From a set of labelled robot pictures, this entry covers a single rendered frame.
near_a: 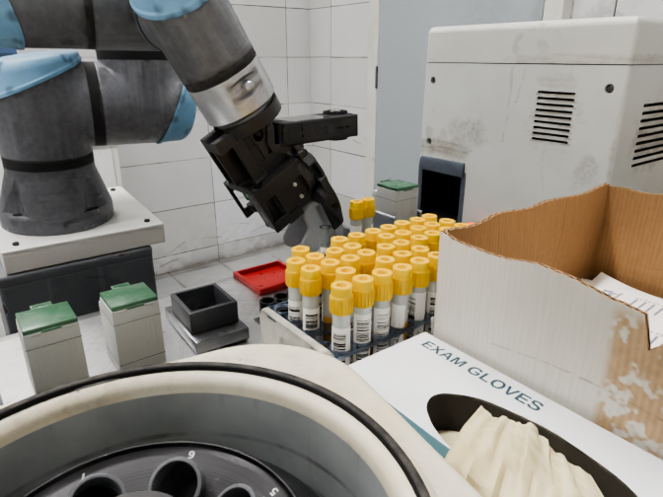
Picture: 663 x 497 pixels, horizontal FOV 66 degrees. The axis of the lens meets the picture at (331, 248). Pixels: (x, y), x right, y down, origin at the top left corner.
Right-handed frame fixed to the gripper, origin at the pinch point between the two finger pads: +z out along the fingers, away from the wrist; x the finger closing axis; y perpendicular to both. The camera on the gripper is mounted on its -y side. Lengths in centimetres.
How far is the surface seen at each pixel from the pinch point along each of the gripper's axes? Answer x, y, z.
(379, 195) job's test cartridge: -0.9, -8.8, 0.2
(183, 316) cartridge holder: 3.3, 19.8, -8.7
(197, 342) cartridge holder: 7.0, 20.6, -7.8
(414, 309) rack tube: 23.0, 7.3, -7.5
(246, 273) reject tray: -7.1, 10.3, -0.5
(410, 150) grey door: -128, -114, 90
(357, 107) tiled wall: -176, -127, 79
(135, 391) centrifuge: 25.9, 24.4, -21.6
